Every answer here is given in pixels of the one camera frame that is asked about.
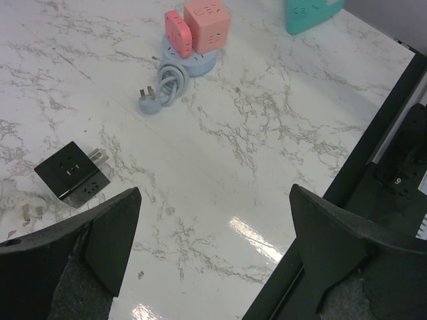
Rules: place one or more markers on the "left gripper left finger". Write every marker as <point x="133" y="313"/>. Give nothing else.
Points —
<point x="72" y="269"/>

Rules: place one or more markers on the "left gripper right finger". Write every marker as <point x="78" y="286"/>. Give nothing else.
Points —
<point x="334" y="243"/>

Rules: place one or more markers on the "black cube plug adapter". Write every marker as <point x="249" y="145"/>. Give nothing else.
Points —
<point x="73" y="176"/>

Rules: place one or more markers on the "blue round power strip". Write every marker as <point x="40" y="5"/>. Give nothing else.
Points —
<point x="173" y="75"/>

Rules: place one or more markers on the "pink plug adapter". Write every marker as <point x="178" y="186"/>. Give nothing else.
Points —
<point x="178" y="33"/>

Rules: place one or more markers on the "pink cube socket adapter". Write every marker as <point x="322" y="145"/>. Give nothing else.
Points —
<point x="209" y="23"/>

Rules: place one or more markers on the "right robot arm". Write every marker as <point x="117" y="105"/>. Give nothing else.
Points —
<point x="403" y="165"/>

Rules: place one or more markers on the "white plug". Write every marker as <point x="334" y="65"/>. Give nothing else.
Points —
<point x="23" y="204"/>

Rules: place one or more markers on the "teal triangular power strip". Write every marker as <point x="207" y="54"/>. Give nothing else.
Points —
<point x="302" y="15"/>

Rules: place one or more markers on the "white cable duct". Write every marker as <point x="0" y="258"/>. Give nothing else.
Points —
<point x="422" y="231"/>

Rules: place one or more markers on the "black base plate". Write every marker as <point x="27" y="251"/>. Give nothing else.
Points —
<point x="286" y="294"/>

